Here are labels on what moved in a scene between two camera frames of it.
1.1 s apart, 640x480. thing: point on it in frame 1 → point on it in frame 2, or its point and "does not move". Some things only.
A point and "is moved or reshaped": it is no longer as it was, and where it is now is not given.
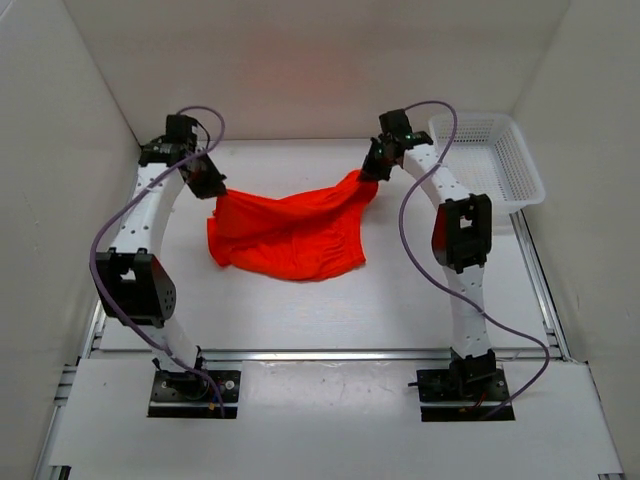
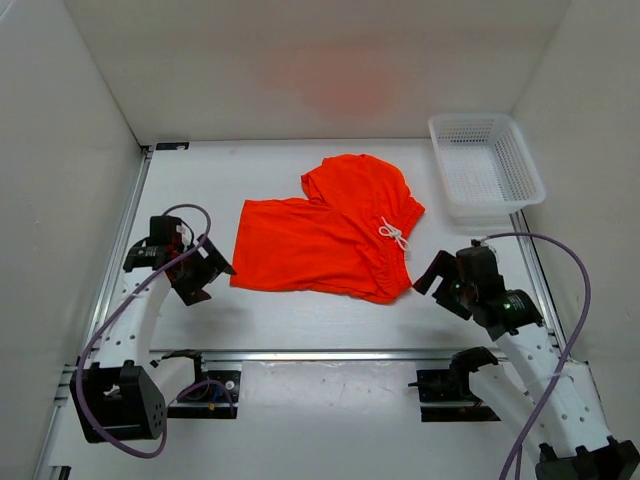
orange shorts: x=307 y=236 is moved or reshaped
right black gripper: x=370 y=169 → x=443 y=265
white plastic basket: x=487 y=154 does not move
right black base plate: x=440 y=403 does not move
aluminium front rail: x=320 y=355 does not move
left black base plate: x=190 y=394 does not move
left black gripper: x=213 y=187 → x=212 y=264
